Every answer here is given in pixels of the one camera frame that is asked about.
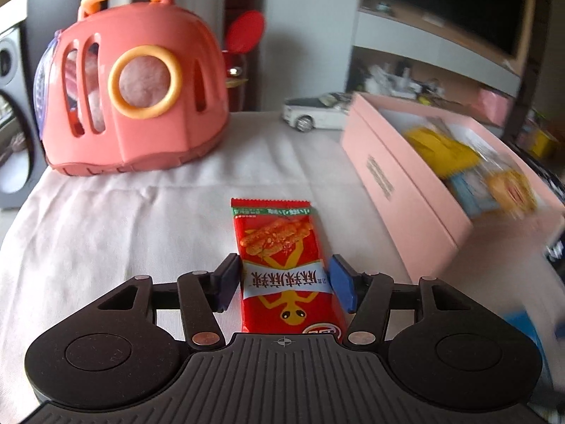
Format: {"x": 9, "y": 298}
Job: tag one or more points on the blue white milk packet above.
{"x": 471, "y": 192}

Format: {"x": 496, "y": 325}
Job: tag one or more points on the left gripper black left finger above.
{"x": 198, "y": 295}

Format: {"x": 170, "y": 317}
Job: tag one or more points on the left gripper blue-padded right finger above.
{"x": 370, "y": 299}

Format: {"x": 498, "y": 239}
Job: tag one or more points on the yellow mini bread packet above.
{"x": 511, "y": 190}

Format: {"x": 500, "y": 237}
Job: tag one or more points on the pink toy pet carrier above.
{"x": 132, "y": 85}

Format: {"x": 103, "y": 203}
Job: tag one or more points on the pink cardboard box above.
{"x": 426, "y": 222}

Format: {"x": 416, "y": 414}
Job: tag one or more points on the red snack packet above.
{"x": 285, "y": 288}

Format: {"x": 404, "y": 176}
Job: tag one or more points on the pink bag on shelf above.
{"x": 492, "y": 105}

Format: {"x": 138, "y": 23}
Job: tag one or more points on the blue snack packet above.
{"x": 521, "y": 320}

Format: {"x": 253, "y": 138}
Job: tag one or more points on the yellow snack packet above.
{"x": 445, "y": 156}

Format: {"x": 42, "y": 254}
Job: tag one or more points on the white TV cabinet shelf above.
{"x": 387, "y": 32}

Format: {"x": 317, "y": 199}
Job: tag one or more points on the toy car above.
{"x": 328, "y": 111}

